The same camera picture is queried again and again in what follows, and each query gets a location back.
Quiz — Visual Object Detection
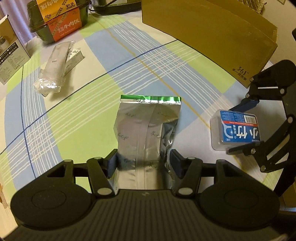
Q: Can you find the stainless steel kettle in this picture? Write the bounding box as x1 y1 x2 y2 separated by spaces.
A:
89 0 142 15

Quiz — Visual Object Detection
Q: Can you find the blue label clear box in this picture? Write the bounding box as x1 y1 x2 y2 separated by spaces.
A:
210 109 261 151

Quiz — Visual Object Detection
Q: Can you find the brown cardboard box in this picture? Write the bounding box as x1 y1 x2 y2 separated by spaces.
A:
142 0 278 87

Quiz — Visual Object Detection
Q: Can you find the clear plastic item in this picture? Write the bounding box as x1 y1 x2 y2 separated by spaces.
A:
34 41 75 95

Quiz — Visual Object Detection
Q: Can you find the silver foil bag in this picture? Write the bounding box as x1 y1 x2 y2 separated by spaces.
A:
114 95 182 190

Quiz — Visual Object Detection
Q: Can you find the white product box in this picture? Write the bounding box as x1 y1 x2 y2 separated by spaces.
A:
0 15 30 85

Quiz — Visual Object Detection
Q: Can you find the black orange meal box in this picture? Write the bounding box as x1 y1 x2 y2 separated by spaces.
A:
27 1 90 44

